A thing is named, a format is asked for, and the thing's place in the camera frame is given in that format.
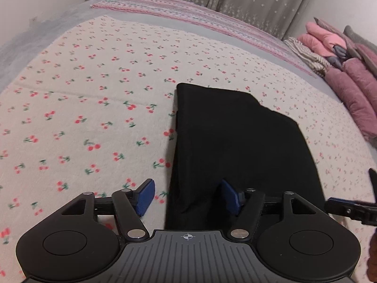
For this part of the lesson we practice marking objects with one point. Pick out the grey bed sheet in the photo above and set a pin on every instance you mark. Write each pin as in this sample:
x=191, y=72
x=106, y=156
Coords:
x=44, y=26

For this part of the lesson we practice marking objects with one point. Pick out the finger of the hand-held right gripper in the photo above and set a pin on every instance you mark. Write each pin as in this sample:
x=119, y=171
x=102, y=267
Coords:
x=350, y=207
x=374, y=182

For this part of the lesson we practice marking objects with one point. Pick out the grey patterned curtain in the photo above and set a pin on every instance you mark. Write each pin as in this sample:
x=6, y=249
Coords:
x=250, y=0

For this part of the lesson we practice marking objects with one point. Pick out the cherry print bed sheet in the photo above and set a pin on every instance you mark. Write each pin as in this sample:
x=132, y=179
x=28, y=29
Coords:
x=88, y=94

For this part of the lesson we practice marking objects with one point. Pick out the beige striped folded cloth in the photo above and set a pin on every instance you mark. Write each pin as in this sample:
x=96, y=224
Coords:
x=306, y=53

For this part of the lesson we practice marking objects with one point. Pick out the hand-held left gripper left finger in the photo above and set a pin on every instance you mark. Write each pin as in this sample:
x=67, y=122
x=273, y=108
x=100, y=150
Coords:
x=145, y=198

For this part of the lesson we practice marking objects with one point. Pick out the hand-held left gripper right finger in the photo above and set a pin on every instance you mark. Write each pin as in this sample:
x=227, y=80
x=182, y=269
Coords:
x=231, y=198

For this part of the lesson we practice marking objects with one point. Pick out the grey folded cloth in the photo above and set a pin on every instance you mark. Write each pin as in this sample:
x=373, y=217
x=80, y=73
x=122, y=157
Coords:
x=358, y=37

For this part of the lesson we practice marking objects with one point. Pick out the black pants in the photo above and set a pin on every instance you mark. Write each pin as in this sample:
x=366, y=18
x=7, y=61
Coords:
x=235, y=138

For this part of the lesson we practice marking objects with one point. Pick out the pink striped blanket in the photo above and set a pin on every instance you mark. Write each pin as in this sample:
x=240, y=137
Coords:
x=191, y=13

